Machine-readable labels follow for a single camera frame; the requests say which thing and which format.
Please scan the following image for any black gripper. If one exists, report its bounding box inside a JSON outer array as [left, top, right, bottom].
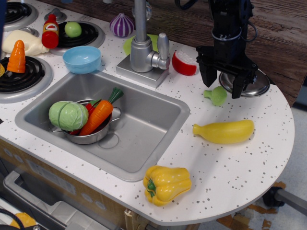
[[196, 27, 258, 99]]

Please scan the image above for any light green toy broccoli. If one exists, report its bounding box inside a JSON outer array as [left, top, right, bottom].
[[203, 86, 227, 106]]

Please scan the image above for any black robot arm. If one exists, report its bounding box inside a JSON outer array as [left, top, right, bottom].
[[196, 0, 258, 99]]

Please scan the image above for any light blue plastic bowl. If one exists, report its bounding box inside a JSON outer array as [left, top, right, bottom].
[[62, 46, 101, 74]]

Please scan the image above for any steel pot lid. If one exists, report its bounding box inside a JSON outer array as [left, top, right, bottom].
[[219, 70, 270, 97]]

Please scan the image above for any red toy cheese wedge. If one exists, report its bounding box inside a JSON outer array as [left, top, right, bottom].
[[172, 50, 198, 76]]

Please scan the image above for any yellow toy banana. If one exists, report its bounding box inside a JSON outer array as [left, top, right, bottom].
[[192, 120, 255, 144]]

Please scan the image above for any silver toy faucet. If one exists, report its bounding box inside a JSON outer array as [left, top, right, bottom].
[[116, 0, 171, 88]]

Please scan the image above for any grey toy sink basin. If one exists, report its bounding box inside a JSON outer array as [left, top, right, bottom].
[[15, 71, 190, 182]]

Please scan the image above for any lime green plate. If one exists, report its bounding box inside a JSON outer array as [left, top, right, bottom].
[[123, 34, 158, 56]]

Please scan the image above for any purple striped toy onion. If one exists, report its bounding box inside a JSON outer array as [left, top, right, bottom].
[[110, 13, 134, 37]]

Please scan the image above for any yellow toy bell pepper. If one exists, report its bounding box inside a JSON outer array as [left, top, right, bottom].
[[142, 165, 192, 207]]

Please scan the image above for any orange toy carrot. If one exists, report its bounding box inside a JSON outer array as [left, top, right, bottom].
[[79, 87, 124, 136]]

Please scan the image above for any black caster wheel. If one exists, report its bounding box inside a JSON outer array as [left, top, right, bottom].
[[262, 186, 285, 207]]

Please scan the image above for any red toy chili pepper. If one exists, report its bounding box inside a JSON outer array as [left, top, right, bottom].
[[68, 99, 101, 135]]

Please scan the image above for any small steel pot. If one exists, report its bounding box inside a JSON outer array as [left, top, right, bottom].
[[48, 107, 122, 145]]

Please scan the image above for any middle black stove burner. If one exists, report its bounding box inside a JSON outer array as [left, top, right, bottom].
[[49, 21, 105, 56]]

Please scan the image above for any black stove burner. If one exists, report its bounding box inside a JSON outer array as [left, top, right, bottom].
[[0, 56, 53, 104], [49, 21, 105, 56]]

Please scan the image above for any green toy apple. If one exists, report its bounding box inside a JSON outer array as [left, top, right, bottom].
[[64, 22, 82, 38]]

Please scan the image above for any green toy cabbage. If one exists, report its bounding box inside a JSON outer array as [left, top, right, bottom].
[[48, 101, 89, 131]]

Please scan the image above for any grey stove knob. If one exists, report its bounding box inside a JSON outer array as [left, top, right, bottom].
[[44, 8, 67, 23]]

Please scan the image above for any red toy ketchup bottle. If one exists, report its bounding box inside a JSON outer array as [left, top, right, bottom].
[[42, 14, 59, 49]]

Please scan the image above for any front black stove burner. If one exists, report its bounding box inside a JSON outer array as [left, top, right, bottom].
[[0, 56, 53, 104]]

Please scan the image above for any cream toy chicken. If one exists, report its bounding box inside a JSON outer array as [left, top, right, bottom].
[[2, 30, 49, 56]]

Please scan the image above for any orange toy cone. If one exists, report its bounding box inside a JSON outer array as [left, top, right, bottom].
[[7, 40, 26, 73]]

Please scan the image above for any back left stove burner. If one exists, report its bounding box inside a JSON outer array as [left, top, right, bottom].
[[4, 2, 38, 32]]

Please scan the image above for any yellow toy corn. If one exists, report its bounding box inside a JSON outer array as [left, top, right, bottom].
[[0, 64, 5, 77]]

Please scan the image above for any orange toy below counter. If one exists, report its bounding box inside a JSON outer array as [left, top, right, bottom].
[[10, 213, 36, 229]]

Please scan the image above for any grey oven door handle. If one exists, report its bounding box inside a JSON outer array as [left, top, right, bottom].
[[3, 171, 105, 230]]

